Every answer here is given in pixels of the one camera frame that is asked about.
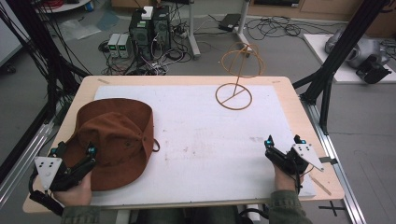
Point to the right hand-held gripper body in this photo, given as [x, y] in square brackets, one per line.
[299, 157]

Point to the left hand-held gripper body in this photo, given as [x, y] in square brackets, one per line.
[70, 175]

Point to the brown bucket hat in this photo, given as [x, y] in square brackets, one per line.
[115, 140]

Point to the person's left hand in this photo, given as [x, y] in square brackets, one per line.
[74, 194]

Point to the person's right hand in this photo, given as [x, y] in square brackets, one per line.
[284, 180]

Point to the black tape strip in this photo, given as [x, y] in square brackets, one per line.
[327, 160]

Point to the thin wooden strip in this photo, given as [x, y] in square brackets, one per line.
[320, 185]

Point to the white foam mat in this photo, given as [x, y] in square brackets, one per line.
[211, 146]

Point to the black tape cross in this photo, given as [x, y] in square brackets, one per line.
[332, 208]

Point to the white floor platform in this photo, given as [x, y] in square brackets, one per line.
[320, 53]

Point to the black device on platform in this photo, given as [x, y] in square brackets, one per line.
[373, 71]

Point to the grey power supply unit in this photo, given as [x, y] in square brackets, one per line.
[125, 46]
[114, 45]

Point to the grey robot shell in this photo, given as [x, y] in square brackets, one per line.
[361, 49]

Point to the white desk leg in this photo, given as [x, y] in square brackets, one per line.
[193, 31]
[243, 28]

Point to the clear plastic sheet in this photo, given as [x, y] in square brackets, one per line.
[79, 29]

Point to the large black computer tower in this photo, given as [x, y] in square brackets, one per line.
[140, 37]

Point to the flat black box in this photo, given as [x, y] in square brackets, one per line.
[229, 21]

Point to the slim black computer tower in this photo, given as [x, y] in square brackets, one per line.
[162, 28]

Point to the round white table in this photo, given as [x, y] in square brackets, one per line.
[67, 4]

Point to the small white box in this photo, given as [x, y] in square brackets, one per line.
[147, 12]

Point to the aluminium rail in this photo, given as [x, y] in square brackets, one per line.
[336, 161]
[25, 158]

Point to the black frame strut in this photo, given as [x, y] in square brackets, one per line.
[345, 49]

